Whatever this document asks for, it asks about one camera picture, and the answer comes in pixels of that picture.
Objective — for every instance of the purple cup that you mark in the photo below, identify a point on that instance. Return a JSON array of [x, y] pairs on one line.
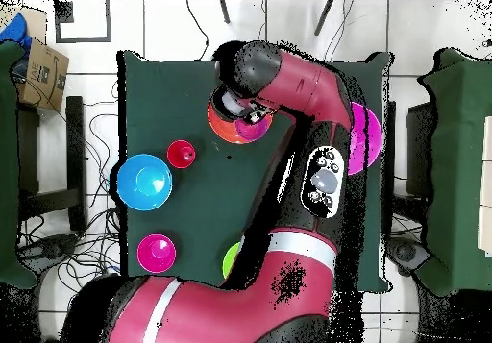
[[251, 131]]

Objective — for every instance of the orange bowl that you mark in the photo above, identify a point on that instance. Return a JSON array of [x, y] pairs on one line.
[[221, 127]]

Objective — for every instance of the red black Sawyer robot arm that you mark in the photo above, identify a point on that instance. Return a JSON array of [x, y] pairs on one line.
[[300, 243]]

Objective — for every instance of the dark green tablecloth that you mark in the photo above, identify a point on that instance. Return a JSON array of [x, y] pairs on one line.
[[173, 89]]

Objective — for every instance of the red cup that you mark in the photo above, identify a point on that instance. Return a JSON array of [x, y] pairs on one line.
[[178, 154]]

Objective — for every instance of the grey chair leg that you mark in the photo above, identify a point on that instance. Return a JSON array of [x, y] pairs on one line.
[[225, 10], [324, 16]]

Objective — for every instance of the large pink bowl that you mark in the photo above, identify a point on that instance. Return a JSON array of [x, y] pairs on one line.
[[363, 139]]

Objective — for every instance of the large blue bowl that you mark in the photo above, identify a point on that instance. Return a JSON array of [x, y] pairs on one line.
[[144, 182]]

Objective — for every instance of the green bowl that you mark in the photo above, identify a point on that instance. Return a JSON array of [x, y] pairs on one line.
[[230, 260]]

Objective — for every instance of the black metal stand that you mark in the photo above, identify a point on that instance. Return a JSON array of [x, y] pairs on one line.
[[75, 147], [419, 147]]

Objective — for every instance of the small red bowl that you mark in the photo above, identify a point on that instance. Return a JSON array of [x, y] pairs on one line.
[[155, 254]]

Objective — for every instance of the green cloth covered table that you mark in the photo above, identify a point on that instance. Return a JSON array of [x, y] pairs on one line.
[[457, 166], [7, 166]]

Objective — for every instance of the printed cardboard box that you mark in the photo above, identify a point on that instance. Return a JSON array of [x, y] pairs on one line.
[[42, 74]]

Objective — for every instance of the plain cardboard box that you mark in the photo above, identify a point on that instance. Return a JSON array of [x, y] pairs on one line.
[[36, 22]]

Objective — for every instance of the white box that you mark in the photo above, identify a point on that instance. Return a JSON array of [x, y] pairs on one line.
[[486, 166]]

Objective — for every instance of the blue bag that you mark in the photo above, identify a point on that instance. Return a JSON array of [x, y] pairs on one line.
[[15, 31]]

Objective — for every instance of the black pedestal foot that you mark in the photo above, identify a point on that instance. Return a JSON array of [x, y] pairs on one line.
[[407, 252], [46, 249]]

